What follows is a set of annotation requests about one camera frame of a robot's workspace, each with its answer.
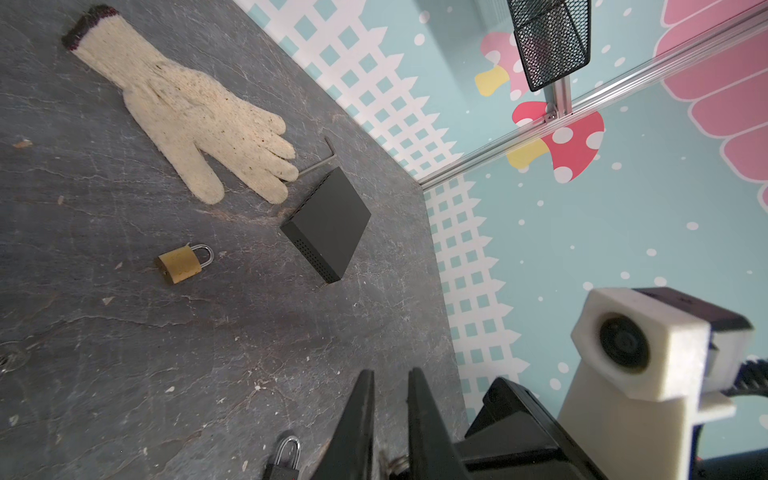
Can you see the small brass padlock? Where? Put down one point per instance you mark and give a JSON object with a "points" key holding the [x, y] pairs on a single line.
{"points": [[185, 262]]}

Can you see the beige knit work glove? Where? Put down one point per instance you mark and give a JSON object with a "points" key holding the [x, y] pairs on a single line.
{"points": [[187, 114]]}

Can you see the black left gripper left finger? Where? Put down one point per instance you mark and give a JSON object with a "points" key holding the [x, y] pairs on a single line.
{"points": [[350, 452]]}

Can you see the black flat box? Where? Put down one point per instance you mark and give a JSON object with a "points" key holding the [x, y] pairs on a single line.
{"points": [[328, 225]]}

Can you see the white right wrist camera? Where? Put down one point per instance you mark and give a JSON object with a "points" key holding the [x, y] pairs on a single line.
{"points": [[655, 364]]}

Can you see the black mesh wall basket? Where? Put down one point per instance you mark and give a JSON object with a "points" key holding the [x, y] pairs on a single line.
{"points": [[553, 38]]}

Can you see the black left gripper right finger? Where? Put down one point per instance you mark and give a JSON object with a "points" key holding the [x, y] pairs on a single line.
{"points": [[432, 454]]}

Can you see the black padlock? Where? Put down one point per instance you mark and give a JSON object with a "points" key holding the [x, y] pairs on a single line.
{"points": [[285, 464]]}

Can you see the metal hex key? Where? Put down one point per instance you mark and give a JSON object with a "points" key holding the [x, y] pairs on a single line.
{"points": [[322, 162]]}

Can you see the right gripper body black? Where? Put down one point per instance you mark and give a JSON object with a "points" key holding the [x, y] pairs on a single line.
{"points": [[515, 437]]}

